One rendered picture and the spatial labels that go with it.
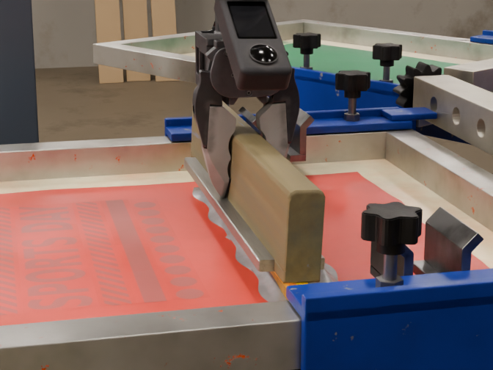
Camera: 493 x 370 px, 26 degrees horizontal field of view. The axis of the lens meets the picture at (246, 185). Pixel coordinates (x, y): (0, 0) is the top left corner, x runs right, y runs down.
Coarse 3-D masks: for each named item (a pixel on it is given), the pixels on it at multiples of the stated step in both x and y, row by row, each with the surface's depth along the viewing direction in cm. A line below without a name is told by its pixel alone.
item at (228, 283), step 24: (192, 240) 101; (216, 240) 101; (336, 240) 101; (360, 240) 101; (192, 264) 95; (216, 264) 95; (240, 264) 95; (336, 264) 95; (360, 264) 95; (480, 264) 95; (216, 288) 89; (240, 288) 89; (48, 312) 84; (72, 312) 84; (96, 312) 84; (120, 312) 84; (144, 312) 84
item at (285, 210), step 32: (192, 128) 119; (256, 160) 91; (256, 192) 91; (288, 192) 82; (320, 192) 82; (256, 224) 91; (288, 224) 82; (320, 224) 82; (288, 256) 82; (320, 256) 83
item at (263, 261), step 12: (192, 168) 113; (204, 180) 108; (204, 192) 106; (216, 192) 104; (216, 204) 101; (228, 204) 100; (228, 216) 96; (240, 216) 97; (228, 228) 96; (240, 228) 93; (240, 240) 91; (252, 240) 90; (252, 252) 87; (264, 252) 87; (264, 264) 85
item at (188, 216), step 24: (24, 192) 117; (48, 192) 117; (72, 192) 117; (96, 192) 117; (120, 192) 117; (144, 192) 117; (168, 192) 117; (336, 192) 117; (360, 192) 117; (384, 192) 117; (168, 216) 109; (192, 216) 109; (336, 216) 109; (360, 216) 109
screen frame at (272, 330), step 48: (48, 144) 124; (96, 144) 124; (144, 144) 124; (336, 144) 130; (384, 144) 131; (432, 144) 124; (480, 192) 106; (0, 336) 71; (48, 336) 71; (96, 336) 71; (144, 336) 71; (192, 336) 72; (240, 336) 73; (288, 336) 74
